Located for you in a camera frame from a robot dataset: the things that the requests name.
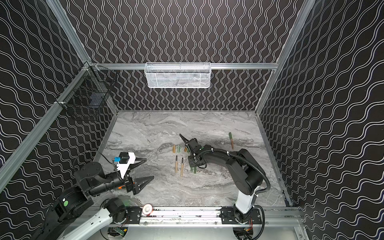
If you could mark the white round knob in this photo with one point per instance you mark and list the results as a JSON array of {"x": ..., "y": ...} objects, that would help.
[{"x": 147, "y": 210}]

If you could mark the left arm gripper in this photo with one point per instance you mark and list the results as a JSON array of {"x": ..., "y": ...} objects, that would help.
[{"x": 130, "y": 183}]

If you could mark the aluminium corner frame post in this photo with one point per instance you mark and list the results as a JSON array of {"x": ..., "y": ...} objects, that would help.
[{"x": 288, "y": 46}]

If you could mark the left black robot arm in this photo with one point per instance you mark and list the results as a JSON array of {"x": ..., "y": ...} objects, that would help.
[{"x": 74, "y": 201}]

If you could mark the black wire mesh basket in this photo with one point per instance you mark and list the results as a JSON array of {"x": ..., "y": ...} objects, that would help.
[{"x": 89, "y": 99}]

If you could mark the aluminium front rail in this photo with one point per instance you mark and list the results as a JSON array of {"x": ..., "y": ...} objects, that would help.
[{"x": 209, "y": 217}]

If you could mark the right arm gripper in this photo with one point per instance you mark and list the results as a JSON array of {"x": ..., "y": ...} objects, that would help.
[{"x": 193, "y": 150}]

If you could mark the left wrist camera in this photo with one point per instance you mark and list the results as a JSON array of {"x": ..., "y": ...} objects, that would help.
[{"x": 123, "y": 162}]

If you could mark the white wire mesh basket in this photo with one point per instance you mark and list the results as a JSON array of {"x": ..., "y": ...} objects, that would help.
[{"x": 176, "y": 75}]

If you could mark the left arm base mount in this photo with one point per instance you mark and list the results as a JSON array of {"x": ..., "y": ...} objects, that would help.
[{"x": 132, "y": 215}]

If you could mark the tan pen far left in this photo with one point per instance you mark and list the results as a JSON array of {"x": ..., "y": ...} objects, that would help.
[{"x": 176, "y": 164}]

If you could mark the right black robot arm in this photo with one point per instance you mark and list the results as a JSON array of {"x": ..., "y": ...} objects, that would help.
[{"x": 247, "y": 174}]

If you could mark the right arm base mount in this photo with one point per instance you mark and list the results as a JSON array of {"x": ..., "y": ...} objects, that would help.
[{"x": 232, "y": 216}]

